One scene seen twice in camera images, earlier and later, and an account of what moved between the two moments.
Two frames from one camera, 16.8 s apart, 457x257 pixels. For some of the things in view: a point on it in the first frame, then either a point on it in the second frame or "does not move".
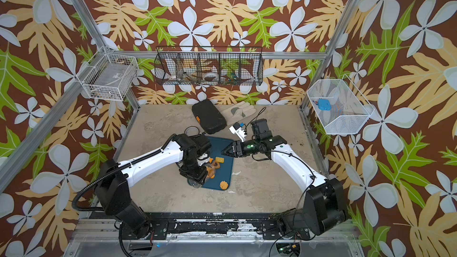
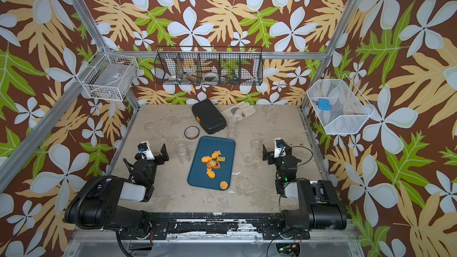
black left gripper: x=199 y=176 to x=160 y=161
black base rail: x=160 y=226 does not move
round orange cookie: x=224 y=185 does not move
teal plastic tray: x=225 y=173 does not move
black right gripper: x=237 y=146 to x=266 y=154
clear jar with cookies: x=209 y=174 to x=231 y=128
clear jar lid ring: x=191 y=131 does not move
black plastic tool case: x=209 y=117 does not move
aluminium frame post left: x=90 y=17 does not move
